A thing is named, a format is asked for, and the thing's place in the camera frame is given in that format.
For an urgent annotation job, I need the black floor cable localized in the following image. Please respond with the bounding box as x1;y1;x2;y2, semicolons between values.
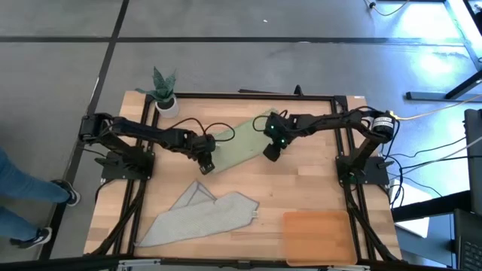
391;153;482;171

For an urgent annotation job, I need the person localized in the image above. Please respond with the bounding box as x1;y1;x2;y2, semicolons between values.
0;146;82;250

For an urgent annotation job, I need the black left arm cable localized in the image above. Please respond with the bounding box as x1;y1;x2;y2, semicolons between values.
165;117;236;144

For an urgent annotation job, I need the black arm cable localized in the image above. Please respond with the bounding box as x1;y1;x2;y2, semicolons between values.
252;109;289;133
165;117;236;144

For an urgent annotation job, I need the black desk leg frame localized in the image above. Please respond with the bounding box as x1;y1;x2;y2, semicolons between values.
405;0;482;102

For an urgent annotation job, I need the black desk beam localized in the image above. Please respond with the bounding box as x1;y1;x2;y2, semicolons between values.
391;190;471;223

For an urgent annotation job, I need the white box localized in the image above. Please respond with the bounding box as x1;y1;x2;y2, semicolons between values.
389;180;431;239

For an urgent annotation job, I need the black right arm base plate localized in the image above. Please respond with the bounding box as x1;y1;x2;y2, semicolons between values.
336;154;395;186

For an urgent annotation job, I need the white plant pot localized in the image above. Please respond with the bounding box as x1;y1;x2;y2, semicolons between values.
154;96;180;120

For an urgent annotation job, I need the grey waffle towel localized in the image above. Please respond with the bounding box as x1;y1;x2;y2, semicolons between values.
137;180;261;248

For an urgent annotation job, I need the black keyboard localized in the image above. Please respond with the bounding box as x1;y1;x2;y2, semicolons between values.
453;209;482;271

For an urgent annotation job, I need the green artificial plant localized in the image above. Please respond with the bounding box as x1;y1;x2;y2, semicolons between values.
135;66;178;105

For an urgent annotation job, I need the green microfiber towel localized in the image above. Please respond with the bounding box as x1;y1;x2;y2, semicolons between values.
209;108;279;175

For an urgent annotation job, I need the white cable with black plug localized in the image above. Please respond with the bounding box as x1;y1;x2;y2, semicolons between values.
363;0;411;17

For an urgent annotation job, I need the grey cable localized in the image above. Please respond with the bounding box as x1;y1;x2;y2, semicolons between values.
398;135;482;175

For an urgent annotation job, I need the dark grey cabinet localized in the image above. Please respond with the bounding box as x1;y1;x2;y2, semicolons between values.
463;108;482;215

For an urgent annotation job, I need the black metal table frame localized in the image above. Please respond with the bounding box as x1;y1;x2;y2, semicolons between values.
84;92;404;271

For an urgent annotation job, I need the orange cutting board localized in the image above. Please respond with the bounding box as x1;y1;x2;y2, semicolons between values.
281;209;358;267

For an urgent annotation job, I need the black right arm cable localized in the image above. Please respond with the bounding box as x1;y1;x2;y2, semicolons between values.
252;109;289;133

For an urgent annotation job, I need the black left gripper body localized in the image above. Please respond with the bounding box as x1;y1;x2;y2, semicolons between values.
188;131;218;163

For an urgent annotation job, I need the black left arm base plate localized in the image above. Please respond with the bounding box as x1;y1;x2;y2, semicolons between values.
93;150;155;182

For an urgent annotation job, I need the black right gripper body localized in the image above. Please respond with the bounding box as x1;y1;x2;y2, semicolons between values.
263;112;302;150

